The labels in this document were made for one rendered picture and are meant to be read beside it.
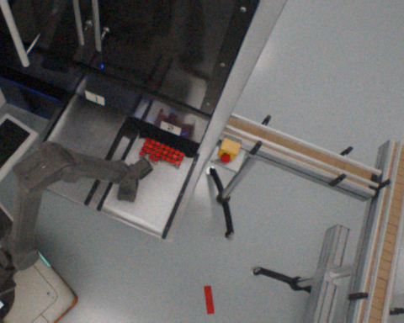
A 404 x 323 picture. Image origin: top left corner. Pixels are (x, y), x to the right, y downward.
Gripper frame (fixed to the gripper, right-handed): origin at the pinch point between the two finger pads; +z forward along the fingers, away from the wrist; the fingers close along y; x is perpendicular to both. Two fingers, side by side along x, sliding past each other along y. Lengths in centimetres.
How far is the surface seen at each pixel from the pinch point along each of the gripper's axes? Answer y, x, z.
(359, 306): -25, -92, 6
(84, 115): 33.9, 27.9, 11.6
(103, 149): 19.6, 15.7, 10.8
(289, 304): -26, -97, 100
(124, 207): -4.1, 1.9, 9.2
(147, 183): 7.8, -5.7, 10.6
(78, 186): 1.1, 22.2, 9.0
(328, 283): -15, -97, 46
